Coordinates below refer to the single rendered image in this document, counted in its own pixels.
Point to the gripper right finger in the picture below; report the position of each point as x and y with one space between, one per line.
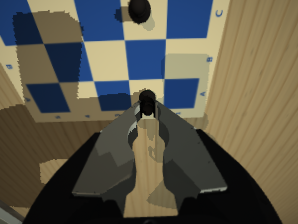
194 165

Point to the blue and cream checkered board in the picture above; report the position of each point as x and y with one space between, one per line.
87 60

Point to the black pawn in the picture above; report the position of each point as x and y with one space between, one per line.
141 9
147 97

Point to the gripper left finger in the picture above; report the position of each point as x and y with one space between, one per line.
103 168

